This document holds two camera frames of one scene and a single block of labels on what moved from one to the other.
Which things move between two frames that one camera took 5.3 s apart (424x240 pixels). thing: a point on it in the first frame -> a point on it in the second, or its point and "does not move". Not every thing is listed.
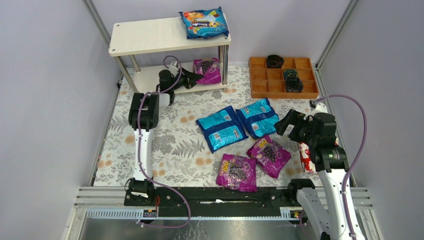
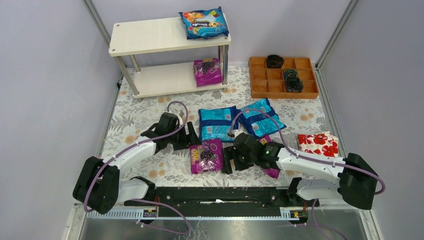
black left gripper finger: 192,76 -> 194,139
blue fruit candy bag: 205,23 does not move
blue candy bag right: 258,119 does not move
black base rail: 211,197 does not move
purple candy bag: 210,68 does not move
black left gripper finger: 189,82 -> 180,145
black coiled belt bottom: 293,84 does not move
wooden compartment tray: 269,83 does not move
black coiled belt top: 274,61 does not move
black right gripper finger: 290,119 -> 228,155
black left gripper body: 185,78 -> 185,138
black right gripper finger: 296,133 -> 243,161
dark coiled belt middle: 290,72 does not move
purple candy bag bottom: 237,172 -> 207,157
